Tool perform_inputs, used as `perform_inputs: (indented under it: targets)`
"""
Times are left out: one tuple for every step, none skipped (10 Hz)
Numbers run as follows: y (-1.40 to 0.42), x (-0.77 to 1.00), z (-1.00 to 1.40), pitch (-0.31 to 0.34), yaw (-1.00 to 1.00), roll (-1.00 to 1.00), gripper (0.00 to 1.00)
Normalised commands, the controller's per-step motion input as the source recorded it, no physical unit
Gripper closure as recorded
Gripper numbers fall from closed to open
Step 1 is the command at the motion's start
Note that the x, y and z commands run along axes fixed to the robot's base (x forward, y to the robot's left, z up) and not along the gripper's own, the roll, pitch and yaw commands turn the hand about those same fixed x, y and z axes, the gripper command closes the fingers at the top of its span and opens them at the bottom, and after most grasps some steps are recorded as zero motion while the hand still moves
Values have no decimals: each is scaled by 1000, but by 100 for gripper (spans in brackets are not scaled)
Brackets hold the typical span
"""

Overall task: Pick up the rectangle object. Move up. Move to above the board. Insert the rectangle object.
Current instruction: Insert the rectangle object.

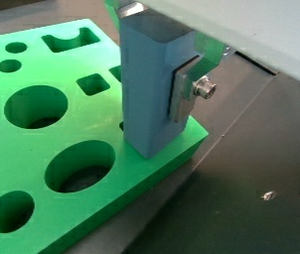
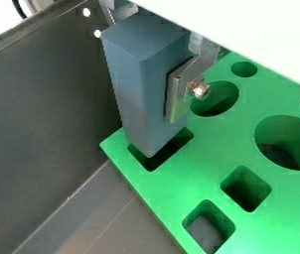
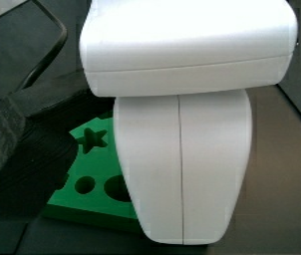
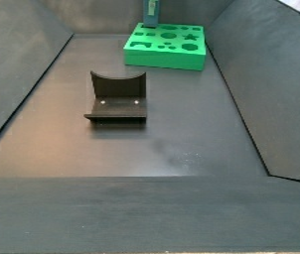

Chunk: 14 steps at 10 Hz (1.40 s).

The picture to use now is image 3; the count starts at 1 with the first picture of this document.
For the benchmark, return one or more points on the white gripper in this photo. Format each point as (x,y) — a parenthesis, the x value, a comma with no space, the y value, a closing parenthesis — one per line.
(183,149)

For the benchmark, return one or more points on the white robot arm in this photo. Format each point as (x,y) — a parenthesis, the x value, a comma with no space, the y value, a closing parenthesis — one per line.
(177,61)

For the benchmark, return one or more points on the green foam shape board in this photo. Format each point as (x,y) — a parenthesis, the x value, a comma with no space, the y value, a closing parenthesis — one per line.
(91,196)

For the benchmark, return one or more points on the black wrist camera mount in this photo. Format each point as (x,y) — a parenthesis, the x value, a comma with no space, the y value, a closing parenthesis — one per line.
(38,149)

